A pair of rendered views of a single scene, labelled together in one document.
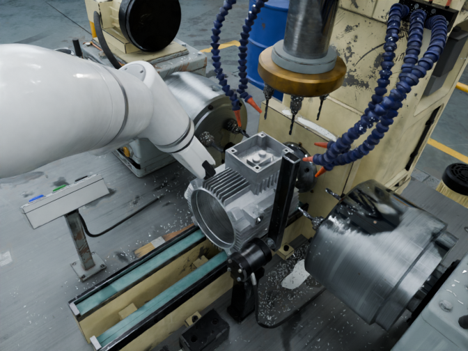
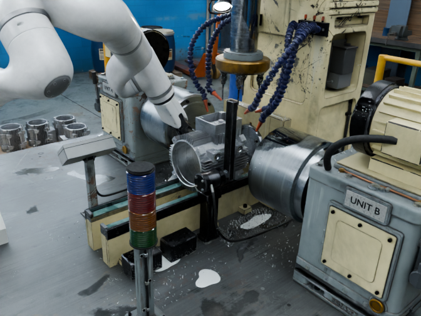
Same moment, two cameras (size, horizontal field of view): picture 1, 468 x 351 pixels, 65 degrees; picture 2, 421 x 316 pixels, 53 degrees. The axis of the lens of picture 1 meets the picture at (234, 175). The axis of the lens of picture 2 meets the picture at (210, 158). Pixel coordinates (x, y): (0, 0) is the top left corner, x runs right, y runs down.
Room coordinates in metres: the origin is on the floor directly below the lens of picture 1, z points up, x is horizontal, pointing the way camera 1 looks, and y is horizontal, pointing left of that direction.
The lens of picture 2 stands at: (-0.67, -0.13, 1.60)
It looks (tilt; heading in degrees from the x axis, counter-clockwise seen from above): 24 degrees down; 4
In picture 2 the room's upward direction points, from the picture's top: 2 degrees clockwise
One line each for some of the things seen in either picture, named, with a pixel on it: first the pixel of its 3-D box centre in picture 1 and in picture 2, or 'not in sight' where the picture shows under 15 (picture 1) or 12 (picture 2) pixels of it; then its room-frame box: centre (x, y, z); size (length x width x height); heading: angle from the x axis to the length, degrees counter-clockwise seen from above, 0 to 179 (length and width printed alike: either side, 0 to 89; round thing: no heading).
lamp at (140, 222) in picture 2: not in sight; (142, 215); (0.11, 0.07, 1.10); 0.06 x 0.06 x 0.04
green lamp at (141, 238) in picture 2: not in sight; (143, 232); (0.11, 0.07, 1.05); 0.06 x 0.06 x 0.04
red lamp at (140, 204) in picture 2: not in sight; (141, 197); (0.11, 0.07, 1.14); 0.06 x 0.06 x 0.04
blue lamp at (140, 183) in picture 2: not in sight; (141, 179); (0.11, 0.07, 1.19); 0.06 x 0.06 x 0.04
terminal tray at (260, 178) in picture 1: (258, 162); (218, 128); (0.66, -0.05, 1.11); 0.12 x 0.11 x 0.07; 136
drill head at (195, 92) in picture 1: (186, 114); (170, 116); (0.95, 0.16, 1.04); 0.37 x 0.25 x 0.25; 45
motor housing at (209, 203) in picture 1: (242, 199); (208, 156); (0.63, -0.03, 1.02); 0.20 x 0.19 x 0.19; 136
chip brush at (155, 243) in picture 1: (169, 240); not in sight; (0.66, 0.17, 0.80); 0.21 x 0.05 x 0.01; 133
